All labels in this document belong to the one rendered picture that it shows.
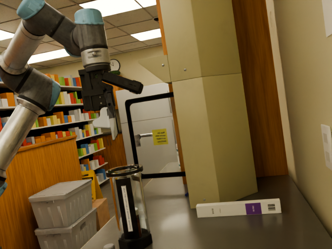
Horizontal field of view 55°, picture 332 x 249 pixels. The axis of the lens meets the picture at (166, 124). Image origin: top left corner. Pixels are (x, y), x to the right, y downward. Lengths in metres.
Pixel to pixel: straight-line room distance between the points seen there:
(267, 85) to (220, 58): 0.37
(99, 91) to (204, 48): 0.47
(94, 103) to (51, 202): 2.52
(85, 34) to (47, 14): 0.14
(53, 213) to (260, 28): 2.58
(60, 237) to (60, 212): 0.25
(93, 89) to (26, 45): 0.31
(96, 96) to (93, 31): 0.17
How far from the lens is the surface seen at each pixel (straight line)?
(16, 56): 1.17
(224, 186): 1.20
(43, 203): 3.38
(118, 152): 6.69
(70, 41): 0.98
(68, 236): 3.37
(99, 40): 0.89
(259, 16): 1.55
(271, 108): 1.52
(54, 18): 0.98
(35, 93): 1.29
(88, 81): 0.89
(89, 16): 0.90
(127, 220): 0.93
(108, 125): 0.83
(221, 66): 1.21
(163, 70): 1.17
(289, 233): 0.96
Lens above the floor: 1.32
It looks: 3 degrees down
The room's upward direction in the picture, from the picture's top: 9 degrees counter-clockwise
